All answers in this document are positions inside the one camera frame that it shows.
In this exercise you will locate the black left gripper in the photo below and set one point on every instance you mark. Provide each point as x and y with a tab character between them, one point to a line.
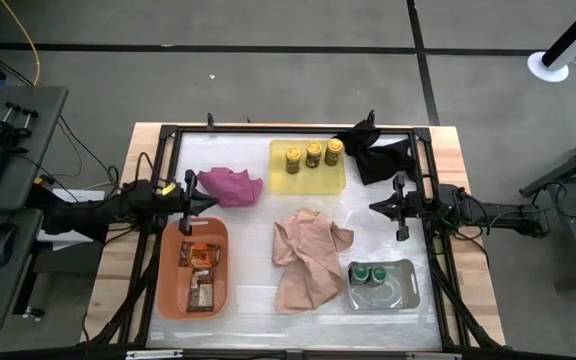
186	206

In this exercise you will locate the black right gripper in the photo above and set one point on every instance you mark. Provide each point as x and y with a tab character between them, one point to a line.
410	207

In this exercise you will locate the orange spice packet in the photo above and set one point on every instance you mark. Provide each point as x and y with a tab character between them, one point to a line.
199	254

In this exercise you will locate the green-lid spice jar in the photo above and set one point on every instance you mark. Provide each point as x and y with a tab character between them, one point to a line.
359	274
379	274

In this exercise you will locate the yellow-lid spice jar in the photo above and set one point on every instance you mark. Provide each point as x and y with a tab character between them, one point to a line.
313	154
293	159
334	151

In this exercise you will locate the clear plastic tray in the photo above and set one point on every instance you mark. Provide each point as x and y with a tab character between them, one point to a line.
393	297

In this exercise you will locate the brown spice packet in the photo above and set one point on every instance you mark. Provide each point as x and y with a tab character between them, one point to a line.
200	295

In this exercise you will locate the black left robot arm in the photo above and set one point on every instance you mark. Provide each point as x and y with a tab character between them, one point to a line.
93	212

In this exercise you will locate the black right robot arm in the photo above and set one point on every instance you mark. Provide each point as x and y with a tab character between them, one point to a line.
488	212

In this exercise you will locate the magenta cloth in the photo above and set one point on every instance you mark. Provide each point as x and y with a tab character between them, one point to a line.
230	187

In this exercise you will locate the black cloth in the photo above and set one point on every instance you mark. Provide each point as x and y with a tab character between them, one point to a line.
378	157

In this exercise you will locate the yellow plastic tray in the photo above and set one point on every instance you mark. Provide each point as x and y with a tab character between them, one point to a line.
308	182

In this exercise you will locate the orange plastic bin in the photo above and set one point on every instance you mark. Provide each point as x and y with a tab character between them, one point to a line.
170	290

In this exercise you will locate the beige cloth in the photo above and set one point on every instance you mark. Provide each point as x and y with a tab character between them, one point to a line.
308	260

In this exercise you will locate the white plastic table sheet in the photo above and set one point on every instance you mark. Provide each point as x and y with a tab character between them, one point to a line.
255	300

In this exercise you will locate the white box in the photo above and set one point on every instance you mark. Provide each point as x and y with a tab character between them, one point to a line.
55	235

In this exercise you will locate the dark grey side table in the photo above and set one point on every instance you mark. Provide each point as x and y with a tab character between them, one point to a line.
558	181

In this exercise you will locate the grey desk top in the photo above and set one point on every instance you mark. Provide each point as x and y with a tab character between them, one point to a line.
43	130

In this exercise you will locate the black desk leg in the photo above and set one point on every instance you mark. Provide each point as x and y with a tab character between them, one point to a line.
25	295

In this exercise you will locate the black desk clamp holder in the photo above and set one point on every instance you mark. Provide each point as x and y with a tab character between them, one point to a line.
13	130

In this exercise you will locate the black computer mouse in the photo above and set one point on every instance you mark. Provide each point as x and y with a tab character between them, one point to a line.
0	245

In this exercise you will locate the white floor stand black pole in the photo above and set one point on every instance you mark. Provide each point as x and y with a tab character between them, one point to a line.
548	67

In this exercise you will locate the black metal table frame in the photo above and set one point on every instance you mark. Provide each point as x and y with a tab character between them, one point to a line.
268	129

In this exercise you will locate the silver metal bracket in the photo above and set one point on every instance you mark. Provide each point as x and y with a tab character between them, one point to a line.
433	356
153	354

